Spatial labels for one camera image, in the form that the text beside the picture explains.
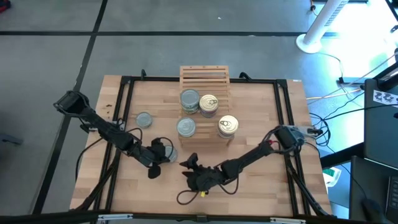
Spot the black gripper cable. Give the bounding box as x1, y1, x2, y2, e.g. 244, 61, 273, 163
126, 127, 175, 156
176, 175, 241, 206

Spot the white marker paper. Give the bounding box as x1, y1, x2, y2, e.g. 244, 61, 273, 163
372, 89, 398, 106

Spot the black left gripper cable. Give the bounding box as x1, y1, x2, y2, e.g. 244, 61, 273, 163
126, 127, 175, 156

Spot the black aluminium table frame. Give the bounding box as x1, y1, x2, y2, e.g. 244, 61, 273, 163
74, 68, 333, 217

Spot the black keyboard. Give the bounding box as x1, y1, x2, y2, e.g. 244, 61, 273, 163
385, 175, 398, 215

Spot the black crossbar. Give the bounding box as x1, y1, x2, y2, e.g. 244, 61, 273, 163
0, 208, 371, 224

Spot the beige floor cable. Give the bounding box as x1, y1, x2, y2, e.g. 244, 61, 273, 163
306, 88, 363, 101

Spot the white green box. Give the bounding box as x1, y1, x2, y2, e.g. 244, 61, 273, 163
322, 166, 342, 187

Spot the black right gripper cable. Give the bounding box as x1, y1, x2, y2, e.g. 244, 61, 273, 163
176, 175, 241, 206

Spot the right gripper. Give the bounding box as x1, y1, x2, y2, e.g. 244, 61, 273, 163
179, 152, 225, 192

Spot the white floor stand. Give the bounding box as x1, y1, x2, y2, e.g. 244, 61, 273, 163
295, 0, 351, 54

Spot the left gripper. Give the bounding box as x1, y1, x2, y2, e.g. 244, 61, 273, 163
146, 138, 172, 180

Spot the silver bracket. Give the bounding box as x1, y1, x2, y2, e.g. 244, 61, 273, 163
269, 217, 307, 224
97, 213, 134, 222

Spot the black computer mouse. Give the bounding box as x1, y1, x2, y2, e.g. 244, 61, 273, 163
361, 198, 386, 224

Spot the wooden slatted shelf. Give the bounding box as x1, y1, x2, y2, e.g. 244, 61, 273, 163
178, 65, 234, 147

